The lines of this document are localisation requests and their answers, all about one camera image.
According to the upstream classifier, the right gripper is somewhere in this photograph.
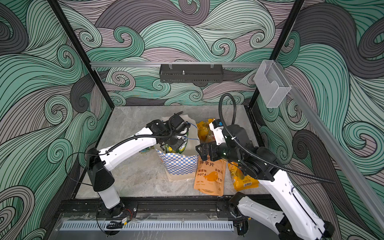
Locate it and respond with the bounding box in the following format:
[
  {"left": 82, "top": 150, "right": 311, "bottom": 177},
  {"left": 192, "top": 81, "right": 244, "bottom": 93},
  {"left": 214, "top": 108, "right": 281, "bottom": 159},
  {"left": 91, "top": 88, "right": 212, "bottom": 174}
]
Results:
[{"left": 197, "top": 138, "right": 248, "bottom": 165}]

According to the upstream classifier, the gold snack bag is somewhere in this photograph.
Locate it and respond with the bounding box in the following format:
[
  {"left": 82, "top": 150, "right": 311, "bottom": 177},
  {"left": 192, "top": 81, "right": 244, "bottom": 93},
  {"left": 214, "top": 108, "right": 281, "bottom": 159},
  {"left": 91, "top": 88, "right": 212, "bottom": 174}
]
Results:
[{"left": 197, "top": 119, "right": 215, "bottom": 144}]

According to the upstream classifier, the orange potato chips bag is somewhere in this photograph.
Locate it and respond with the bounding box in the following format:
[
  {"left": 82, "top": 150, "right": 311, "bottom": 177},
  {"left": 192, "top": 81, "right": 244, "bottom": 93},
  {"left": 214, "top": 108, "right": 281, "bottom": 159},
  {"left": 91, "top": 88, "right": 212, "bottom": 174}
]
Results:
[{"left": 194, "top": 159, "right": 226, "bottom": 196}]

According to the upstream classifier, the blue checkered paper bag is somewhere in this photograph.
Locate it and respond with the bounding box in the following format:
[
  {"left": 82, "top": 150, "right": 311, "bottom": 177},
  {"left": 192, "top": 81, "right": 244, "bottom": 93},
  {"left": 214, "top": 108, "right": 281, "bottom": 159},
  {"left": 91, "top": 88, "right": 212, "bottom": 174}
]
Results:
[{"left": 155, "top": 115, "right": 200, "bottom": 181}]

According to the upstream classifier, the yellow snack bag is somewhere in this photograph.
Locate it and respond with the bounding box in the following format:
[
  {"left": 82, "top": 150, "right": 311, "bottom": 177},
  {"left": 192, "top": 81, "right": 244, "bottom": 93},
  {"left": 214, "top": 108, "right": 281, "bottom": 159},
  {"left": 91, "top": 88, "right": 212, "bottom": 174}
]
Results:
[{"left": 228, "top": 163, "right": 259, "bottom": 192}]

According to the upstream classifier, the green white snack bag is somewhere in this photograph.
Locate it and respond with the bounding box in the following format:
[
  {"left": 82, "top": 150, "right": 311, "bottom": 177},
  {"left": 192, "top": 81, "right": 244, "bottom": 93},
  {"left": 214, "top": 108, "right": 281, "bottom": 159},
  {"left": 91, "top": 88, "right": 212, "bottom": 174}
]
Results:
[{"left": 139, "top": 146, "right": 154, "bottom": 154}]

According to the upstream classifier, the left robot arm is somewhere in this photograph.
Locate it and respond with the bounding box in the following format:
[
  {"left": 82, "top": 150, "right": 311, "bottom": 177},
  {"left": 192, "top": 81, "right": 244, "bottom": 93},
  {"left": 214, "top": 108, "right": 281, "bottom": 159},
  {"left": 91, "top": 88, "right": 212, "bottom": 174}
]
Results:
[{"left": 84, "top": 112, "right": 192, "bottom": 218}]

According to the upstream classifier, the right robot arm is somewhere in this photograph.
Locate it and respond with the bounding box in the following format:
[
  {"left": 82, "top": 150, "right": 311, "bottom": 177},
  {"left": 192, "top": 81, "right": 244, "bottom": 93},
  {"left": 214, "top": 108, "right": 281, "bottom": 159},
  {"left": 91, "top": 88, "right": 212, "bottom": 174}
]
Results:
[{"left": 196, "top": 93, "right": 335, "bottom": 240}]

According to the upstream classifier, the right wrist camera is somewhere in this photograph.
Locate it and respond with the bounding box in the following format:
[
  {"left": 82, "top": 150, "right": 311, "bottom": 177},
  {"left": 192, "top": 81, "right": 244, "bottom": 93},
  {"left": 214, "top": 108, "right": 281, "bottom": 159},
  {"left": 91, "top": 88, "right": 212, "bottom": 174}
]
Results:
[{"left": 209, "top": 119, "right": 226, "bottom": 146}]

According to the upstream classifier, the black perforated wall tray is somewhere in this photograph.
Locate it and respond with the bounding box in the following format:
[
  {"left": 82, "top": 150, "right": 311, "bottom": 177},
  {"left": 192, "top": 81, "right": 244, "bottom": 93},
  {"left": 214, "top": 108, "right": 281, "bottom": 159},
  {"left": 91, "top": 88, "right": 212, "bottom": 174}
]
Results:
[{"left": 159, "top": 65, "right": 224, "bottom": 84}]

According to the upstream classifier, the clear plastic wall holder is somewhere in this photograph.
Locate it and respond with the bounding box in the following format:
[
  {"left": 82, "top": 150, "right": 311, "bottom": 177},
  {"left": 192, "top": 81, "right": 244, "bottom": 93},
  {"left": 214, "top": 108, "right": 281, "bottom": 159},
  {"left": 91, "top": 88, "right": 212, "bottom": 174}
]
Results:
[{"left": 254, "top": 60, "right": 292, "bottom": 108}]

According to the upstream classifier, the back aluminium rail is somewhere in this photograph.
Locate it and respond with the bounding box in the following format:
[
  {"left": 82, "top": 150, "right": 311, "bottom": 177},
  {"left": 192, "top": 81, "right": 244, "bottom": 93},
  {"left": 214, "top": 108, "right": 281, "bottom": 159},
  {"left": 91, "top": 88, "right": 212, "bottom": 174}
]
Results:
[{"left": 90, "top": 61, "right": 261, "bottom": 69}]

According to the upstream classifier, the aluminium rail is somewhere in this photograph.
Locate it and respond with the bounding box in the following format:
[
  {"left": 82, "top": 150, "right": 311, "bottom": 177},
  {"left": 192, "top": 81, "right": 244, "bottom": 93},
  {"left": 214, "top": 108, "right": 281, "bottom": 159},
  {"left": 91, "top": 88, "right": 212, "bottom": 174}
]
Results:
[
  {"left": 90, "top": 61, "right": 261, "bottom": 69},
  {"left": 272, "top": 61, "right": 384, "bottom": 230}
]

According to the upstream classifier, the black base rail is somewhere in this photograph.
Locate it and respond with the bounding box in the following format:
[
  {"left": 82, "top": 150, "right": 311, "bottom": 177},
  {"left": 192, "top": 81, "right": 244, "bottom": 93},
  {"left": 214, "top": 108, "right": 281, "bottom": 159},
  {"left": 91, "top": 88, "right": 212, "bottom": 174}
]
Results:
[{"left": 54, "top": 196, "right": 247, "bottom": 220}]

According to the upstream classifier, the white slotted cable duct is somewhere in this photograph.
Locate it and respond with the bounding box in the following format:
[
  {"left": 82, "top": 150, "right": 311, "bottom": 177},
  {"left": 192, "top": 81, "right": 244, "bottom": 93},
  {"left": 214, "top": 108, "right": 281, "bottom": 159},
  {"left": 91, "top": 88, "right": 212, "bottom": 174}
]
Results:
[{"left": 59, "top": 220, "right": 235, "bottom": 232}]

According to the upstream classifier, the right aluminium rail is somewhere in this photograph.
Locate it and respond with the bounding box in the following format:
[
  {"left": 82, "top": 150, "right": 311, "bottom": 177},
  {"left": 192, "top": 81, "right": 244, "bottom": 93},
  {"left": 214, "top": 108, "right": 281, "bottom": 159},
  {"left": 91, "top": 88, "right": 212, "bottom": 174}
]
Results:
[{"left": 272, "top": 61, "right": 384, "bottom": 230}]

